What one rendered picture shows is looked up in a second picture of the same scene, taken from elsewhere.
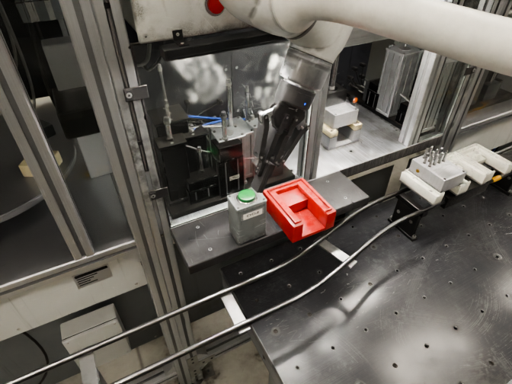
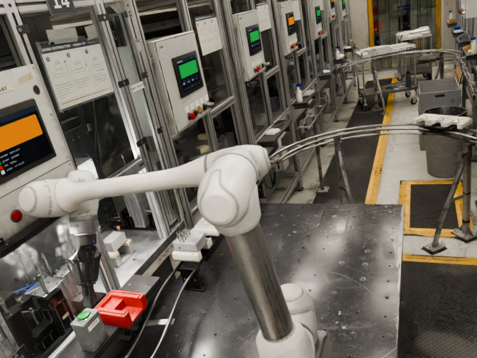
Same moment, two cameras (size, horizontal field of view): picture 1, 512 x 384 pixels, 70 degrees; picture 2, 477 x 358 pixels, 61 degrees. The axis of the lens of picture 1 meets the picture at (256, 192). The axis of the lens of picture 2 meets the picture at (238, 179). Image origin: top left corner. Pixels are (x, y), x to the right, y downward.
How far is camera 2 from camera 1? 71 cm
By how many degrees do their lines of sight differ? 35
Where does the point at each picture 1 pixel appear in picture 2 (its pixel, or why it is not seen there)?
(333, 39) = (91, 204)
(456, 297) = (241, 304)
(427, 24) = (130, 185)
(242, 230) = (92, 339)
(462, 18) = (141, 178)
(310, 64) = (86, 220)
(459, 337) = (253, 322)
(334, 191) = (137, 287)
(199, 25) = (11, 231)
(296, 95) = (86, 239)
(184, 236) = not seen: outside the picture
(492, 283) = not seen: hidden behind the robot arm
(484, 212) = not seen: hidden behind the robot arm
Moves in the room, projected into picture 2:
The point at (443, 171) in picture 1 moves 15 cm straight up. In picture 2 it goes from (192, 239) to (184, 211)
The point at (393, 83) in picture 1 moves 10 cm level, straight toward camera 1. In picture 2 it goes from (136, 206) to (138, 213)
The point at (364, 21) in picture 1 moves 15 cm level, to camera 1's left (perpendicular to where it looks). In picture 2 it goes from (105, 194) to (54, 217)
